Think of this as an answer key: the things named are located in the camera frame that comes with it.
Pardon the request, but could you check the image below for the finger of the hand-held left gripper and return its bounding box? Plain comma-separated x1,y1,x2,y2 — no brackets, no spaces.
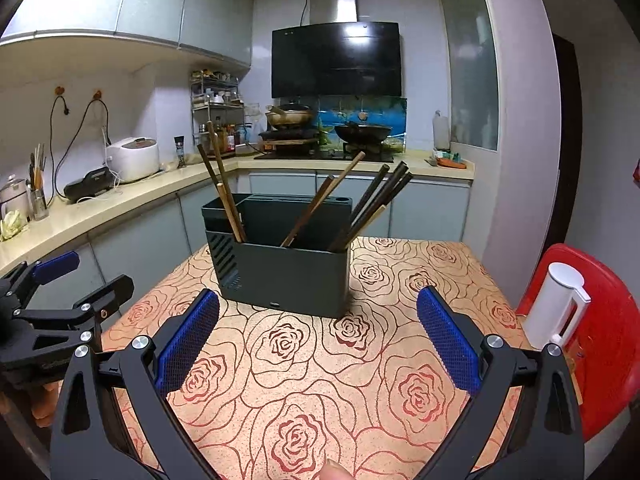
0,251,81,307
10,275,136,356

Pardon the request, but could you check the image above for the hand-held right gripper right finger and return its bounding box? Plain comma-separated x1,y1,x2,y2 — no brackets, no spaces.
416,285,586,480

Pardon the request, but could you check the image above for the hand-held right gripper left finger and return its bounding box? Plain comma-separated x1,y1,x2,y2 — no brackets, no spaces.
50,287,221,480

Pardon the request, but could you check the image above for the dark grey utensil holder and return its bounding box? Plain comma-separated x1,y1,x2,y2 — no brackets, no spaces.
201,193,351,320

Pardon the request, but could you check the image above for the light brown wooden chopstick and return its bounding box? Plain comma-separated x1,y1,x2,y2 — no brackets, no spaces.
344,205,390,252
206,121,248,242
281,151,366,248

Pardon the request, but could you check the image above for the thin light wooden chopstick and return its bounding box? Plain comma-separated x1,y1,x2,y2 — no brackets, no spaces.
216,183,243,241

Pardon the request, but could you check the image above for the person's left hand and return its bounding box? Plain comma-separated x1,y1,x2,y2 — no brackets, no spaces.
30,382,58,428

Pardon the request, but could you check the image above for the person's right hand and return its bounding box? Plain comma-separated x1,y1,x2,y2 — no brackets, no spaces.
320,460,353,480

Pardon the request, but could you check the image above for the pale green cabbage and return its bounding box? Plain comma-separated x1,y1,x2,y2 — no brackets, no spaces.
0,209,30,242

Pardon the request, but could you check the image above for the grey base cabinets beige counter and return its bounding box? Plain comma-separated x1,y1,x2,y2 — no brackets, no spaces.
0,152,474,341

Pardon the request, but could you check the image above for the metal utensil cup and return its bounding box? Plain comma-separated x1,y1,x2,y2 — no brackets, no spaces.
27,144,50,222

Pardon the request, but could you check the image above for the white electric kettle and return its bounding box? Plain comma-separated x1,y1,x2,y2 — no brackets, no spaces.
522,261,592,350

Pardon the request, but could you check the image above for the rose patterned tablecloth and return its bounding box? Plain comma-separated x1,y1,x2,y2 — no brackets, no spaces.
100,236,583,480

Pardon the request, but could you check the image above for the white rice cooker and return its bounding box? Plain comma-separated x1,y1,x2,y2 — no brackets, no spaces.
106,136,160,183

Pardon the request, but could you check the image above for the red plastic chair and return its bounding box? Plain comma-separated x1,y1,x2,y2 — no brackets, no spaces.
515,243,640,443

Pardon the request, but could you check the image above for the orange and green scrubber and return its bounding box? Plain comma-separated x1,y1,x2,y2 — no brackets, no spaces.
427,151,468,168

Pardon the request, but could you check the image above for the white plastic bottle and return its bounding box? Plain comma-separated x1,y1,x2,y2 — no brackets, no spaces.
432,110,451,150

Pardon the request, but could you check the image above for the metal spice rack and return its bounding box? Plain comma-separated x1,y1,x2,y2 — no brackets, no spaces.
190,69,246,153

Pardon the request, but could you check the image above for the black glass hob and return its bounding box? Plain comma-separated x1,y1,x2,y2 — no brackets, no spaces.
254,147,396,162

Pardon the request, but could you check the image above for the black wok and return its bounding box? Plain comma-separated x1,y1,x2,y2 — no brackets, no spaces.
333,121,393,143

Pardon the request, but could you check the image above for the black induction cooker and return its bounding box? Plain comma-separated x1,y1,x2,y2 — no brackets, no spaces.
258,127,321,153

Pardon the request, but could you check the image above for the dark wooden door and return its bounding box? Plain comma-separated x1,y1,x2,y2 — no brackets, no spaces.
551,32,585,246

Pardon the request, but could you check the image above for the blue picture backsplash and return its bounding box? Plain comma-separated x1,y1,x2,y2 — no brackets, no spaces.
316,96,408,148

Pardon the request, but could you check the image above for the brass coloured cooking pot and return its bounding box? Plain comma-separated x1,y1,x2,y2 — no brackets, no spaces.
265,102,317,128

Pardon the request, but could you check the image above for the frosted glass window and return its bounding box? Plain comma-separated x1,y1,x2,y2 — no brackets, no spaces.
440,0,500,152

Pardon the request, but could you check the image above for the black range hood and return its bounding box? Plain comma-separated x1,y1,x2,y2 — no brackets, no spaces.
271,0,402,98

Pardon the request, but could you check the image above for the black power cable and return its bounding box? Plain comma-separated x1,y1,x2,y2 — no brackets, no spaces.
54,100,112,188
48,95,71,201

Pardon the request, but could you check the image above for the grey wall cabinet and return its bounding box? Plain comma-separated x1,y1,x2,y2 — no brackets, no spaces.
0,0,253,73

